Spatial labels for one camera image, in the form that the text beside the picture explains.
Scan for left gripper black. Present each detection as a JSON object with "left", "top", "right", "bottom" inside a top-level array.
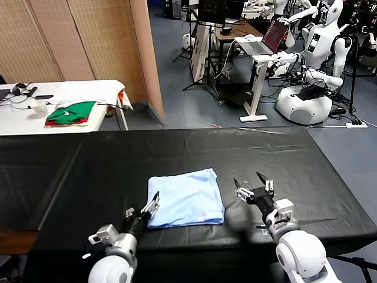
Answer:
[{"left": 121, "top": 190, "right": 161, "bottom": 240}]

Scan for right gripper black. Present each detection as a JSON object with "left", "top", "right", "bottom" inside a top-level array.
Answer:
[{"left": 233, "top": 171, "right": 279, "bottom": 221}]

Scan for light blue t-shirt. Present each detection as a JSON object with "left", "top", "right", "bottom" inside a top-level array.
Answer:
[{"left": 147, "top": 167, "right": 226, "bottom": 229}]

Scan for black table cover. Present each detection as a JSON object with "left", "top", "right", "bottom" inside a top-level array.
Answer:
[{"left": 0, "top": 126, "right": 374, "bottom": 283}]

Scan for black flat case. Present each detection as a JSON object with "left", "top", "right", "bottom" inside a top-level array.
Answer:
[{"left": 219, "top": 89, "right": 254, "bottom": 108}]

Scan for white humanoid robot on base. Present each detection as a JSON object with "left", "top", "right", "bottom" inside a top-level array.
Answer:
[{"left": 275, "top": 0, "right": 353, "bottom": 126}]

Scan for white standing desk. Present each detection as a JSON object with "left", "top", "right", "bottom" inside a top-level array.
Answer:
[{"left": 234, "top": 37, "right": 299, "bottom": 123}]

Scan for red folded shirt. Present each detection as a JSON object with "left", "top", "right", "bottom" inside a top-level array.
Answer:
[{"left": 45, "top": 116, "right": 90, "bottom": 126}]

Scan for orange and white garment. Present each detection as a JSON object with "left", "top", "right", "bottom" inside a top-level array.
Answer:
[{"left": 106, "top": 89, "right": 135, "bottom": 116}]

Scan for cream folded garment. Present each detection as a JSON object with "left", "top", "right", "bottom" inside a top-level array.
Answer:
[{"left": 45, "top": 121, "right": 89, "bottom": 129}]

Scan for green folded shirt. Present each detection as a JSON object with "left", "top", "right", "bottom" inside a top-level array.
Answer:
[{"left": 47, "top": 101, "right": 98, "bottom": 124}]

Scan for black stand leg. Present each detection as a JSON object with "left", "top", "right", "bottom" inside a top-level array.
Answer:
[{"left": 332, "top": 254, "right": 375, "bottom": 283}]

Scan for black monitor tripod stand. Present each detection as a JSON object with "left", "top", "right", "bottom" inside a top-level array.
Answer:
[{"left": 182, "top": 22, "right": 222, "bottom": 101}]

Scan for white cloth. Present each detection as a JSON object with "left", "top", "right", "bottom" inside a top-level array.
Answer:
[{"left": 48, "top": 80, "right": 127, "bottom": 107}]

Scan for white paper cup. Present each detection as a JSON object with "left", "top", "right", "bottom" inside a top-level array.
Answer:
[{"left": 31, "top": 99, "right": 49, "bottom": 119}]

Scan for white leaning board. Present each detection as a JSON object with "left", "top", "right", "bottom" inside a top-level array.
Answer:
[{"left": 190, "top": 23, "right": 216, "bottom": 84}]

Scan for white folding table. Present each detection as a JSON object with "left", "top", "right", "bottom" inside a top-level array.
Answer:
[{"left": 0, "top": 79, "right": 130, "bottom": 137}]

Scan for black light stand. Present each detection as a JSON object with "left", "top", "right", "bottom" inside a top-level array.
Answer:
[{"left": 348, "top": 16, "right": 363, "bottom": 116}]

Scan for laptop with red screen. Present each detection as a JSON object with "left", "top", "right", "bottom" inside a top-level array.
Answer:
[{"left": 241, "top": 19, "right": 291, "bottom": 56}]

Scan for brown wooden desk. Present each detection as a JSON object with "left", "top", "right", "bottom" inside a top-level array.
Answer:
[{"left": 212, "top": 19, "right": 266, "bottom": 89}]

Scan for white round device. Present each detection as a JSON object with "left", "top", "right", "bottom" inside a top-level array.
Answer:
[{"left": 181, "top": 32, "right": 195, "bottom": 50}]

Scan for thin black tripod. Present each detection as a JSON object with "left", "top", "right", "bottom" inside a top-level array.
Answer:
[{"left": 173, "top": 5, "right": 199, "bottom": 63}]

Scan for black headphones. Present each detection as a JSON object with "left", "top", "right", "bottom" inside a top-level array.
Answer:
[{"left": 11, "top": 83, "right": 31, "bottom": 96}]

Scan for open dark laptop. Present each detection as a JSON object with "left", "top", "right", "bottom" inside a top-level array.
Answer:
[{"left": 225, "top": 1, "right": 246, "bottom": 24}]

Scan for wooden folding screen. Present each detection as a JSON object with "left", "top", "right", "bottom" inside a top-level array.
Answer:
[{"left": 0, "top": 0, "right": 166, "bottom": 126}]

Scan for white robot with raised arms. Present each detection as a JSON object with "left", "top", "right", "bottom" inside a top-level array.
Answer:
[{"left": 260, "top": 0, "right": 321, "bottom": 24}]

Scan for black monitor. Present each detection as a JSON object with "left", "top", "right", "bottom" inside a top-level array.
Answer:
[{"left": 197, "top": 0, "right": 227, "bottom": 25}]

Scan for white robot partly seen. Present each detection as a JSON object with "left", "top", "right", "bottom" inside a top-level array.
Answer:
[{"left": 359, "top": 23, "right": 377, "bottom": 71}]

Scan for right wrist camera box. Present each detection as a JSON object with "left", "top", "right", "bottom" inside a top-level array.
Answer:
[{"left": 273, "top": 198, "right": 295, "bottom": 225}]

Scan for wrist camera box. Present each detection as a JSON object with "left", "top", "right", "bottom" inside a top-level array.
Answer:
[
  {"left": 273, "top": 198, "right": 295, "bottom": 225},
  {"left": 87, "top": 223, "right": 120, "bottom": 248}
]

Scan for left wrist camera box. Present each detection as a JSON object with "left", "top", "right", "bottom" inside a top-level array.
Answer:
[{"left": 87, "top": 223, "right": 120, "bottom": 248}]

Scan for black headphone cable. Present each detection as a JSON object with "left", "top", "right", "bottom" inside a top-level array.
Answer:
[{"left": 0, "top": 94, "right": 34, "bottom": 111}]

